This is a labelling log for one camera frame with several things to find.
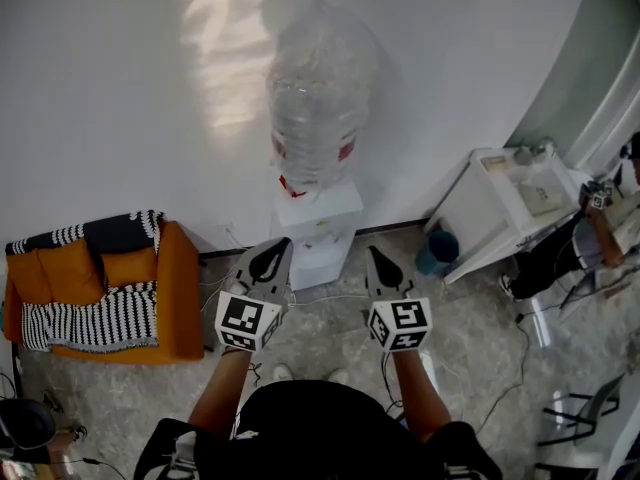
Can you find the white water dispenser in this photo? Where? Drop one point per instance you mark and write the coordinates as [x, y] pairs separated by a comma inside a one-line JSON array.
[[320, 213]]

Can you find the person's black shirt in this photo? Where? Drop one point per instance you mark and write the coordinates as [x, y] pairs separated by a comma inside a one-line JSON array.
[[320, 438]]

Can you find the white sink cabinet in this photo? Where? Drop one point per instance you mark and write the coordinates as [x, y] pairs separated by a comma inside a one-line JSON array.
[[480, 203]]

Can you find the orange sofa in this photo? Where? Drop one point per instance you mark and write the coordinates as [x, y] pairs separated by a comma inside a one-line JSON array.
[[175, 288]]

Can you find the clear water bottle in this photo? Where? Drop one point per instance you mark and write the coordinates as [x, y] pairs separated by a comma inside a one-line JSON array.
[[320, 108]]

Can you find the black frame chair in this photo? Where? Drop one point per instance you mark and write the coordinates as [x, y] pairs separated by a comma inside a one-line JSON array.
[[590, 408]]

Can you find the person's right forearm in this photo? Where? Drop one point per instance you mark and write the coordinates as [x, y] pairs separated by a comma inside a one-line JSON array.
[[420, 393]]

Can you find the person's left white shoe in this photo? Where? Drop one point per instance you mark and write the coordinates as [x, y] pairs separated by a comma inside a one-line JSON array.
[[282, 372]]

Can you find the person's white shoe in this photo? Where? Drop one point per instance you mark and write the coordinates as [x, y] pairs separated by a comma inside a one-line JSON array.
[[282, 372], [338, 375]]

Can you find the silver faucet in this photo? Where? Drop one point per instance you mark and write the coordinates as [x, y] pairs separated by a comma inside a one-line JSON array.
[[535, 150]]

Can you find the white wall socket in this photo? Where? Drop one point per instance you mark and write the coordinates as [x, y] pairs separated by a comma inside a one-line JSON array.
[[228, 228]]

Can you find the person's right white shoe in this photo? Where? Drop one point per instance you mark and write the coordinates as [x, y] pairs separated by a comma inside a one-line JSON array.
[[338, 375]]

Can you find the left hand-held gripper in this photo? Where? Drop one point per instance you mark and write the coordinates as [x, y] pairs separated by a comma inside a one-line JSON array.
[[245, 320]]

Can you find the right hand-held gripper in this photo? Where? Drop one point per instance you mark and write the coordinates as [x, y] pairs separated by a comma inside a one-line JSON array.
[[400, 323]]

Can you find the blue trash bin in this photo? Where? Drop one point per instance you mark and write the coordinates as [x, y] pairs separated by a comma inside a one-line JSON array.
[[435, 253]]

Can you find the black white striped blanket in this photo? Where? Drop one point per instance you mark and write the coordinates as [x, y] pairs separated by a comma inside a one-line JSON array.
[[100, 323]]

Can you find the person's left forearm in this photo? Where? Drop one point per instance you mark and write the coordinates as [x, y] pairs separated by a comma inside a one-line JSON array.
[[220, 393]]

